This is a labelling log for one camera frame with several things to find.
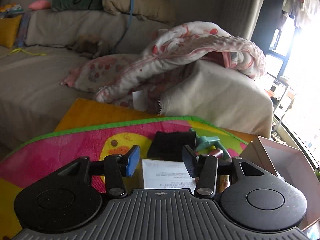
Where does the pink cardboard box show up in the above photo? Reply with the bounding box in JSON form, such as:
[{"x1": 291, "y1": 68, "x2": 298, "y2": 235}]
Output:
[{"x1": 241, "y1": 136, "x2": 319, "y2": 229}]

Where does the yellow cushion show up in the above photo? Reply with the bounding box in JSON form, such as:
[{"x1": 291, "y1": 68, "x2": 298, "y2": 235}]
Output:
[{"x1": 0, "y1": 15, "x2": 22, "y2": 48}]

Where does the white paper packaged item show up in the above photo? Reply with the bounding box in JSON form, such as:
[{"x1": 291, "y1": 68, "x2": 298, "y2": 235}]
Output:
[{"x1": 142, "y1": 159, "x2": 196, "y2": 193}]

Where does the orange table cloth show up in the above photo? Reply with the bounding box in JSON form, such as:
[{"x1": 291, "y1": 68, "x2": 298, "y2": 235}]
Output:
[{"x1": 54, "y1": 97, "x2": 257, "y2": 143}]

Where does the hanging laundry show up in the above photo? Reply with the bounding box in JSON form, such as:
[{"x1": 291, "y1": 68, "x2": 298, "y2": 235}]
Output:
[{"x1": 281, "y1": 0, "x2": 319, "y2": 28}]

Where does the beige covered sofa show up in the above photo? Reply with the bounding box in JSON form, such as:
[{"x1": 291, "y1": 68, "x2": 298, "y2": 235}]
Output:
[{"x1": 1, "y1": 21, "x2": 273, "y2": 149}]

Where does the black cone-shaped object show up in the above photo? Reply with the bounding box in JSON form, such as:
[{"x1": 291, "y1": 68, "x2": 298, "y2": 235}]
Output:
[{"x1": 147, "y1": 131, "x2": 196, "y2": 161}]

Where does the beige rolled pillow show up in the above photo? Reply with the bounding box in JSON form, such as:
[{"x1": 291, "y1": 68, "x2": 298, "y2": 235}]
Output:
[{"x1": 102, "y1": 0, "x2": 176, "y2": 23}]

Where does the pink plush toy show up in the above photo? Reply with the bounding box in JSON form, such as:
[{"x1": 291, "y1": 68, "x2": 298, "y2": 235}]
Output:
[{"x1": 28, "y1": 0, "x2": 51, "y2": 11}]

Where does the colourful duck play mat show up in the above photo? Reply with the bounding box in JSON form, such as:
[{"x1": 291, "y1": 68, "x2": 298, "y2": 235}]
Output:
[{"x1": 1, "y1": 116, "x2": 254, "y2": 239}]

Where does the dark red chrome bottle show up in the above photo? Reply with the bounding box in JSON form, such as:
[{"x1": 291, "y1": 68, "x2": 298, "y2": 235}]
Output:
[{"x1": 208, "y1": 148, "x2": 224, "y2": 159}]

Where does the pink white floral blanket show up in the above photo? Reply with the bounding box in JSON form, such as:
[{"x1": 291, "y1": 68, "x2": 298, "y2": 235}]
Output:
[{"x1": 61, "y1": 21, "x2": 265, "y2": 111}]

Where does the teal plastic toy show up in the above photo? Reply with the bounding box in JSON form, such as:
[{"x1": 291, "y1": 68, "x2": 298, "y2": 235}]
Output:
[{"x1": 195, "y1": 134, "x2": 231, "y2": 160}]

